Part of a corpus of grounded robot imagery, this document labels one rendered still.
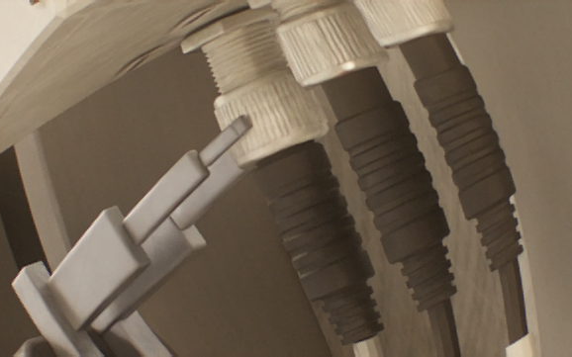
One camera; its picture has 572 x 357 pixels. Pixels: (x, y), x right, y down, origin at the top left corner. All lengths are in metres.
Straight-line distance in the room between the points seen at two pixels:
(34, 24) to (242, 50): 0.16
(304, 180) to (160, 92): 0.11
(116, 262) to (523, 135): 0.08
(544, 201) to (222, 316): 0.13
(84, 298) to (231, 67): 0.05
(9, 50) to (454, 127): 0.10
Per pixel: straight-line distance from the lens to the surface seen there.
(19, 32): 0.52
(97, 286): 0.68
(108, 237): 0.67
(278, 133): 0.66
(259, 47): 0.66
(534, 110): 0.65
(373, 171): 0.63
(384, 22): 0.60
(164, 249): 0.69
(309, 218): 0.66
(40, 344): 0.68
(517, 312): 0.60
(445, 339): 0.63
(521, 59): 0.64
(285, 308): 0.77
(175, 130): 0.77
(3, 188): 1.63
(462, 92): 0.60
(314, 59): 0.63
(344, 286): 0.66
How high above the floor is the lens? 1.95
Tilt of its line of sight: 41 degrees down
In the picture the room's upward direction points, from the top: 2 degrees counter-clockwise
